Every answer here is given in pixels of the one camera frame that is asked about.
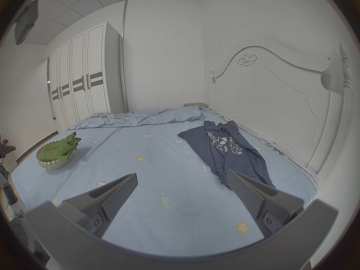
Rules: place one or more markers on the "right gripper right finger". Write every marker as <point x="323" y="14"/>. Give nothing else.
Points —
<point x="253" y="201"/>

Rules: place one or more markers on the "bed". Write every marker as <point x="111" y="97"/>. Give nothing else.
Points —
<point x="168" y="156"/>

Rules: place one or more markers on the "white wardrobe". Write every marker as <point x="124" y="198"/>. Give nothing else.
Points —
<point x="84" y="94"/>

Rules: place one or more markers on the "white wall pipe cover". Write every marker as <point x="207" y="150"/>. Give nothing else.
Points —
<point x="125" y="66"/>

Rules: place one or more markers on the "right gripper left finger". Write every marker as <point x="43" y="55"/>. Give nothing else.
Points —
<point x="112" y="201"/>

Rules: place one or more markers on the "dark blue printed T-shirt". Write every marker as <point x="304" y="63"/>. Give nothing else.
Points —
<point x="197" y="139"/>

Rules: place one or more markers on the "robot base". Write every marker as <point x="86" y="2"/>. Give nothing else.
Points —
<point x="22" y="232"/>

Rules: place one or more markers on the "pale blue quilt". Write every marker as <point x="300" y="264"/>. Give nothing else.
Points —
<point x="135" y="119"/>

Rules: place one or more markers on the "green shorts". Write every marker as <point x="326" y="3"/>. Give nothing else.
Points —
<point x="60" y="150"/>

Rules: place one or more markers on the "round woven basket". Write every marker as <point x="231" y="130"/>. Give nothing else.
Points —
<point x="52" y="164"/>

